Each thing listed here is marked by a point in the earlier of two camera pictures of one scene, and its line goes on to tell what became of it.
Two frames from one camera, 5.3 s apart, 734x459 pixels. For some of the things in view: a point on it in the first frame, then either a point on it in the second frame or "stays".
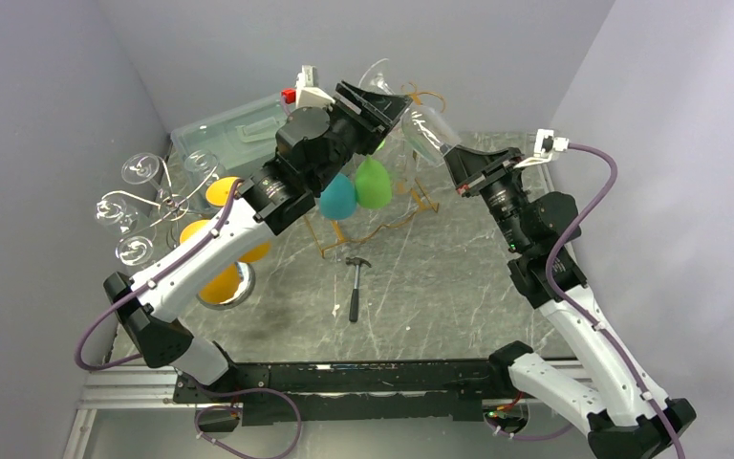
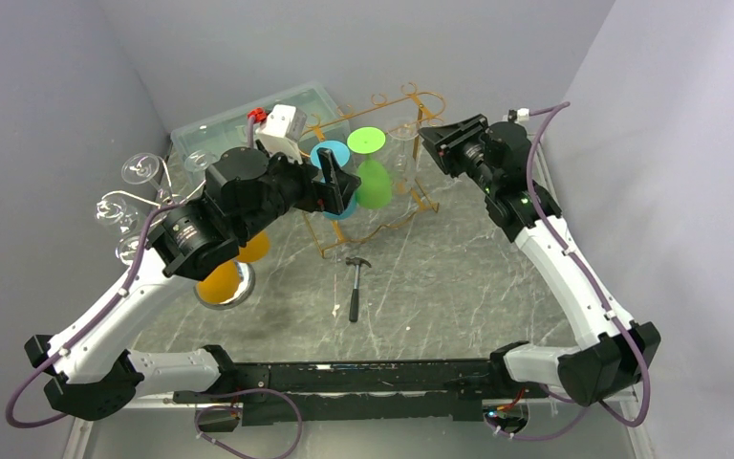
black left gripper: [380, 110] -> [332, 195]
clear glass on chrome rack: [139, 168] stays
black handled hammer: [355, 294] stays
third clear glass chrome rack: [134, 251] stays
